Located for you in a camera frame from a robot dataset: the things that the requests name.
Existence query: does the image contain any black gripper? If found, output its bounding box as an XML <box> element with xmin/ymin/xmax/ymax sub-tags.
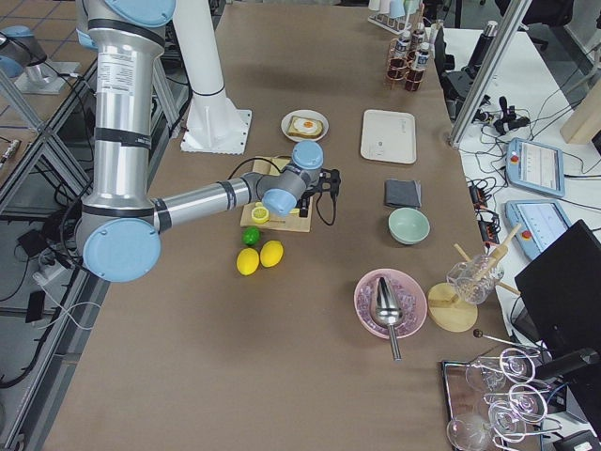
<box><xmin>298</xmin><ymin>168</ymin><xmax>341</xmax><ymax>218</ymax></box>

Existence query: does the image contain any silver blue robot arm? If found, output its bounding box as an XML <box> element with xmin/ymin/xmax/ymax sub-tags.
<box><xmin>75</xmin><ymin>1</ymin><xmax>340</xmax><ymax>282</ymax></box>

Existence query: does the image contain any cream rabbit tray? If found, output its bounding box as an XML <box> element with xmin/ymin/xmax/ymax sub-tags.
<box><xmin>360</xmin><ymin>109</ymin><xmax>417</xmax><ymax>164</ymax></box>

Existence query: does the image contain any black glass tray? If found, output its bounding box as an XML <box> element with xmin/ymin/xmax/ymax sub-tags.
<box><xmin>440</xmin><ymin>359</ymin><xmax>550</xmax><ymax>450</ymax></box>

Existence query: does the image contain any wooden cutting board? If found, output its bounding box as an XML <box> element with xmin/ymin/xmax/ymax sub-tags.
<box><xmin>239</xmin><ymin>156</ymin><xmax>313</xmax><ymax>232</ymax></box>

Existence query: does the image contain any half lemon slice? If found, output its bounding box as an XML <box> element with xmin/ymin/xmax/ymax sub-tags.
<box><xmin>251</xmin><ymin>205</ymin><xmax>270</xmax><ymax>225</ymax></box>

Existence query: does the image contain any yellow lemon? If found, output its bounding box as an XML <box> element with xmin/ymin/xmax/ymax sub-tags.
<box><xmin>259</xmin><ymin>240</ymin><xmax>284</xmax><ymax>268</ymax></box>
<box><xmin>236</xmin><ymin>247</ymin><xmax>260</xmax><ymax>276</ymax></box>

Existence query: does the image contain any green lime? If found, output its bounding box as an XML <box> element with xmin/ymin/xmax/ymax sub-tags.
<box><xmin>241</xmin><ymin>225</ymin><xmax>261</xmax><ymax>246</ymax></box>

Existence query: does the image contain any fried egg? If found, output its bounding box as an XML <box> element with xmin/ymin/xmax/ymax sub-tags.
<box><xmin>292</xmin><ymin>117</ymin><xmax>320</xmax><ymax>134</ymax></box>

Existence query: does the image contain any white round plate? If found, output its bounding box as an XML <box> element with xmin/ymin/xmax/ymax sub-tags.
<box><xmin>281</xmin><ymin>109</ymin><xmax>329</xmax><ymax>142</ymax></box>

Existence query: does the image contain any grey folded cloth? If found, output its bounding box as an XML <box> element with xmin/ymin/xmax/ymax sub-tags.
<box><xmin>384</xmin><ymin>179</ymin><xmax>422</xmax><ymax>208</ymax></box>

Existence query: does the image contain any green bowl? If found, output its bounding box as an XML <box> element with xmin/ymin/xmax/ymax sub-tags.
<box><xmin>388</xmin><ymin>208</ymin><xmax>431</xmax><ymax>245</ymax></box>

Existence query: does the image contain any pink bowl with ice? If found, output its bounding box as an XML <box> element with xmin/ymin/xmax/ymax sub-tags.
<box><xmin>354</xmin><ymin>269</ymin><xmax>427</xmax><ymax>339</ymax></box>

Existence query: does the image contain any metal scoop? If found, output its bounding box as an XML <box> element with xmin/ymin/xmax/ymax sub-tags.
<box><xmin>370</xmin><ymin>276</ymin><xmax>403</xmax><ymax>362</ymax></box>

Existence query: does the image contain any tea bottle white cap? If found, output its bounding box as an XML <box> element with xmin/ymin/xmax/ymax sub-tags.
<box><xmin>389</xmin><ymin>30</ymin><xmax>411</xmax><ymax>79</ymax></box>

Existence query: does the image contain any wooden mug stand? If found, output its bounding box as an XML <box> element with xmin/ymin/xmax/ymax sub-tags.
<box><xmin>427</xmin><ymin>225</ymin><xmax>521</xmax><ymax>333</ymax></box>

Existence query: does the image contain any glass mug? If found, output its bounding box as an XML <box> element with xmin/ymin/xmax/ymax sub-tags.
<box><xmin>446</xmin><ymin>255</ymin><xmax>504</xmax><ymax>305</ymax></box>

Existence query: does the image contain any blue teach pendant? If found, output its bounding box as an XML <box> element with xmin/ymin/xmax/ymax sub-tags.
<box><xmin>505</xmin><ymin>138</ymin><xmax>565</xmax><ymax>198</ymax></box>
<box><xmin>504</xmin><ymin>199</ymin><xmax>572</xmax><ymax>260</ymax></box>

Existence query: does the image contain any wine glass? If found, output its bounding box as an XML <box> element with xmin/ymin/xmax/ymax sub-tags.
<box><xmin>465</xmin><ymin>348</ymin><xmax>540</xmax><ymax>393</ymax></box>
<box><xmin>483</xmin><ymin>383</ymin><xmax>548</xmax><ymax>424</ymax></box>
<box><xmin>445</xmin><ymin>398</ymin><xmax>564</xmax><ymax>451</ymax></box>

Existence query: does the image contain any black monitor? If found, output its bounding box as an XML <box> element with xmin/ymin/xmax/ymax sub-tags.
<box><xmin>515</xmin><ymin>220</ymin><xmax>600</xmax><ymax>356</ymax></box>

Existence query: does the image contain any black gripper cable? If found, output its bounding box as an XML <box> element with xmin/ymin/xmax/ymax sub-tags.
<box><xmin>227</xmin><ymin>156</ymin><xmax>340</xmax><ymax>227</ymax></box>

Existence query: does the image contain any aluminium frame post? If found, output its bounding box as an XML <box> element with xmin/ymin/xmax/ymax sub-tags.
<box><xmin>448</xmin><ymin>0</ymin><xmax>534</xmax><ymax>149</ymax></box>

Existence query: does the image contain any copper wire bottle rack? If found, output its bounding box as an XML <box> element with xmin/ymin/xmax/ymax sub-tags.
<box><xmin>384</xmin><ymin>22</ymin><xmax>430</xmax><ymax>92</ymax></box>

